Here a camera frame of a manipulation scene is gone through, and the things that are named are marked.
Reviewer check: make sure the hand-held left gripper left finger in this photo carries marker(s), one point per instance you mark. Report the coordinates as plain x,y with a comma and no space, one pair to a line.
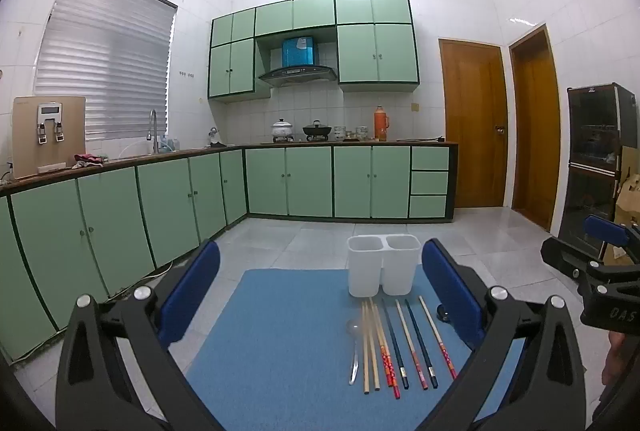
192,291

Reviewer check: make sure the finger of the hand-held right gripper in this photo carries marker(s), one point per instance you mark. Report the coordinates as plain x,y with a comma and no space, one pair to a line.
565,256
605,230

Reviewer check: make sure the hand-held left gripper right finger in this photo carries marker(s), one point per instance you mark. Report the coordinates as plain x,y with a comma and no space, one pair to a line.
450,291

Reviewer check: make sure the red-ended wooden chopstick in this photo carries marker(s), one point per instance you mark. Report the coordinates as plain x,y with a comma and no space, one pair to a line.
389,373
396,391
411,345
438,337

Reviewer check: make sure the dark blue chopstick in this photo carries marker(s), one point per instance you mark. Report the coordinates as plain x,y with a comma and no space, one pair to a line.
421,343
395,345

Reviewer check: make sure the white double utensil holder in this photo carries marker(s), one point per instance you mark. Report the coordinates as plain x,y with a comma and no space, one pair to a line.
365,271

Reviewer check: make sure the metal spoon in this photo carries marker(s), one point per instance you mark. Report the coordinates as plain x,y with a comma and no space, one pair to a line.
354,366

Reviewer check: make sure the person's right hand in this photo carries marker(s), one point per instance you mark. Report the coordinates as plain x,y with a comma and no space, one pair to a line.
615,356

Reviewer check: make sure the cardboard box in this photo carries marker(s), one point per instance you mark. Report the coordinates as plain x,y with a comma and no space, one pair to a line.
629,206

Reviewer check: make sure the black glass-front cabinet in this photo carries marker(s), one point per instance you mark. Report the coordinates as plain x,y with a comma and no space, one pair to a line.
592,151

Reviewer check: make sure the blue table mat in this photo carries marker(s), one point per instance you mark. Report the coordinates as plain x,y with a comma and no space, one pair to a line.
280,336

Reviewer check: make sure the plain wooden door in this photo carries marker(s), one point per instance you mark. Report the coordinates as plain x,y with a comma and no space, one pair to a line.
535,131

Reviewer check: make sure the clear bottles by sink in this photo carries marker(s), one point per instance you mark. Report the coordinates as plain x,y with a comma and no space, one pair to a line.
169,145

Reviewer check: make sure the silver kettle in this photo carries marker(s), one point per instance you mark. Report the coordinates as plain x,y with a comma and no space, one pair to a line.
216,138

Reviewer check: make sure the red cloth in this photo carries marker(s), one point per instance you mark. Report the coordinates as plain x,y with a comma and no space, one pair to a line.
87,159

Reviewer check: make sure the metal kitchen faucet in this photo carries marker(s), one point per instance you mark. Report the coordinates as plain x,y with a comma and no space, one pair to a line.
154,121

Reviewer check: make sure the glass jar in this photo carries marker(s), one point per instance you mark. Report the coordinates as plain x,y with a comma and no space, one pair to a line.
362,133
340,133

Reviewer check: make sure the orange thermos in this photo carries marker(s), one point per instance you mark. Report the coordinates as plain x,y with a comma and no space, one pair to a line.
381,123

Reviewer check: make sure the white cooking pot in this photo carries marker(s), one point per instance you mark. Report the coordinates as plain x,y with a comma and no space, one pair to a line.
282,130

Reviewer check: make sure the black wok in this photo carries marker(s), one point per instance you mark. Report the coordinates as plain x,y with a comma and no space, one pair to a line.
316,130

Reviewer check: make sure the beige water dispenser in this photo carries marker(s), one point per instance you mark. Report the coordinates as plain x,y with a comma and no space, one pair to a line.
25,136

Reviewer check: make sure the range hood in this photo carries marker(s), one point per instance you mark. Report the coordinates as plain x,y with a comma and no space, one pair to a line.
300,73

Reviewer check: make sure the white window blind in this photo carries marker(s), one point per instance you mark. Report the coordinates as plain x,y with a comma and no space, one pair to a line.
110,61

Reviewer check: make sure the green upper kitchen cabinets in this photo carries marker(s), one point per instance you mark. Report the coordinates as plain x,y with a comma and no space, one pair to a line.
377,56

